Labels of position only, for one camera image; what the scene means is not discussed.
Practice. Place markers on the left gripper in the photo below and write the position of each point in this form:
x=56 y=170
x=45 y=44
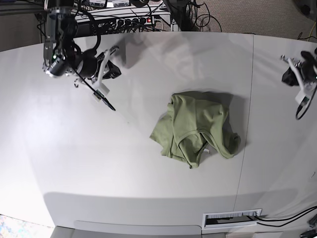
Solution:
x=301 y=73

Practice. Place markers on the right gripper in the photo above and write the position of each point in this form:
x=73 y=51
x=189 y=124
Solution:
x=93 y=70

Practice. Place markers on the green T-shirt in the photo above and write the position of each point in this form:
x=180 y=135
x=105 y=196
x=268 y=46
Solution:
x=194 y=121

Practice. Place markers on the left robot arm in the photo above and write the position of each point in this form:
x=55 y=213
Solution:
x=301 y=73

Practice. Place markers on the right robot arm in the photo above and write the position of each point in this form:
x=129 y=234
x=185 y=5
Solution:
x=63 y=57

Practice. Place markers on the black power strip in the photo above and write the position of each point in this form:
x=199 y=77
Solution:
x=133 y=21

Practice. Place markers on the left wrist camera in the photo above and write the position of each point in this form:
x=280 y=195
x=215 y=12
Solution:
x=303 y=97

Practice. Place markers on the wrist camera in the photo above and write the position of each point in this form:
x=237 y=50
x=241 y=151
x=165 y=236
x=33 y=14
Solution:
x=101 y=92
x=303 y=97

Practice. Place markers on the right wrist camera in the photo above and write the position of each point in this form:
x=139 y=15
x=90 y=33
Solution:
x=101 y=92

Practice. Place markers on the white table leg frame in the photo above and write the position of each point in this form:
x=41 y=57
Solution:
x=169 y=14

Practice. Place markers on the table cable grommet slot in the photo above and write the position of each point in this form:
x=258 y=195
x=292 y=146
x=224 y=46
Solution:
x=230 y=219

